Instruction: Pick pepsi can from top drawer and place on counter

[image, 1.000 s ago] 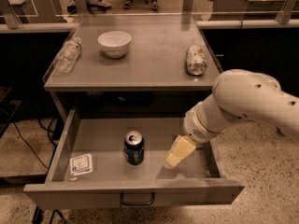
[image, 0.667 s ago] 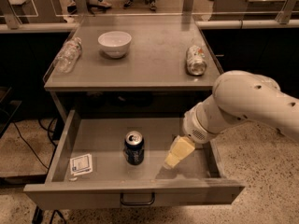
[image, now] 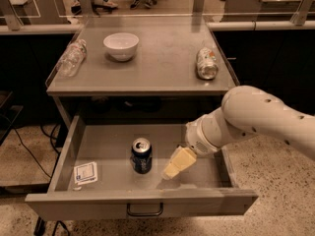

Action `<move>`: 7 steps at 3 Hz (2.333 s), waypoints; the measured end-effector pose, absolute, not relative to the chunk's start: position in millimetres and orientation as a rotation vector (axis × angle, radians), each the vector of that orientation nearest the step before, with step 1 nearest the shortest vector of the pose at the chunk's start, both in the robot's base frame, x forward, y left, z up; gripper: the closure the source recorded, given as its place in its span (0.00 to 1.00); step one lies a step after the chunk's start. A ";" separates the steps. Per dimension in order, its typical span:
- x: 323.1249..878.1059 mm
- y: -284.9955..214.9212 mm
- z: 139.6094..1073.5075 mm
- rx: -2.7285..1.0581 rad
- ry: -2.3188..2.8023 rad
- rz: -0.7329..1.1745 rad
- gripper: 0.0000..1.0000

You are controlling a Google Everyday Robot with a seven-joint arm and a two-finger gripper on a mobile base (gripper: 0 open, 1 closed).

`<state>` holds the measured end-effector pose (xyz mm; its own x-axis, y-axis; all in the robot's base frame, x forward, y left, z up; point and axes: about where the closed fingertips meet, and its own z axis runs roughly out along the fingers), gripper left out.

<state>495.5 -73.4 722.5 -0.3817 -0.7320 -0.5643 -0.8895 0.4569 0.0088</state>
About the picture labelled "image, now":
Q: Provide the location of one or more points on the clear plastic water bottle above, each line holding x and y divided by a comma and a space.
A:
72, 58

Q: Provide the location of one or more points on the white paper tag label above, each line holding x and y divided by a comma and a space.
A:
85, 173

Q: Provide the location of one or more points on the blue pepsi can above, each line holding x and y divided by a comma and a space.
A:
141, 155

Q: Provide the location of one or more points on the black drawer handle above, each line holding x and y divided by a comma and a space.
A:
145, 210

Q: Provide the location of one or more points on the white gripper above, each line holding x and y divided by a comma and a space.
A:
195, 138

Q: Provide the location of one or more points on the steel table in background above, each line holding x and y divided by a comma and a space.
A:
259, 10

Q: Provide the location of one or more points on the grey metal cabinet counter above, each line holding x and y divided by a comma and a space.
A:
164, 63

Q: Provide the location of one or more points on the grey open drawer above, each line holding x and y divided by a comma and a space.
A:
207, 188

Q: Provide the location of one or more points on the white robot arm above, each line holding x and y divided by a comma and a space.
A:
244, 113

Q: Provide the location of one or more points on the white horizontal rail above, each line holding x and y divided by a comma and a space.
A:
274, 25

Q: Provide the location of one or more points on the white ceramic bowl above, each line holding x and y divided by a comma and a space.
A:
121, 46

